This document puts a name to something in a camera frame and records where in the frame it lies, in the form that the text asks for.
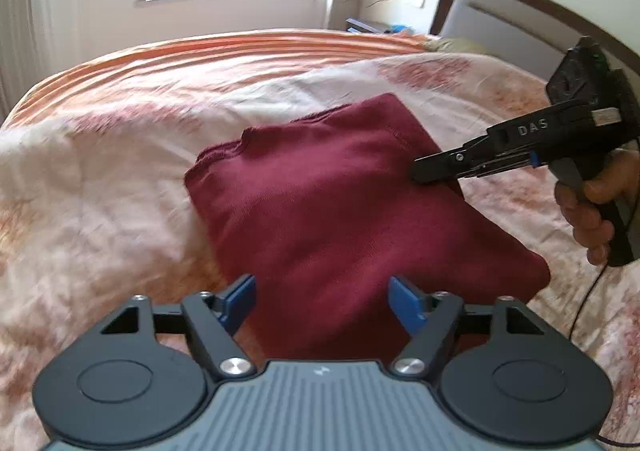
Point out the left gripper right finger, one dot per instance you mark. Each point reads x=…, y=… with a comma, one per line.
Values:
x=413, y=308

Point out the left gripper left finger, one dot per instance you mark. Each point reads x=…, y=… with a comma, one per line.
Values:
x=230, y=307

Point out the maroon red garment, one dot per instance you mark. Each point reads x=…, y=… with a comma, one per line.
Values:
x=323, y=212

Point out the person's right hand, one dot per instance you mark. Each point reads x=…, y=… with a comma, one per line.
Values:
x=606, y=239

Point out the padded brown-framed headboard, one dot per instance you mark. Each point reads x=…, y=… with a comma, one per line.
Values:
x=531, y=34

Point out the bedside table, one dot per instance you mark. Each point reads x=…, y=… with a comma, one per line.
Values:
x=355, y=26

